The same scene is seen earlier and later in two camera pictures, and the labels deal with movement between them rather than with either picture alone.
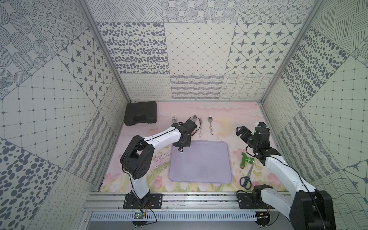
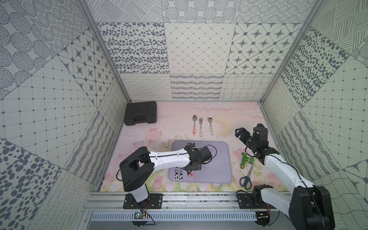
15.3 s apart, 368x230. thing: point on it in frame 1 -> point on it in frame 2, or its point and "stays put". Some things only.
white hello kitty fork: [201, 120] stays put
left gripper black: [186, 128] -> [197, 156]
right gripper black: [244, 128] stays put
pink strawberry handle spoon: [194, 119] stays put
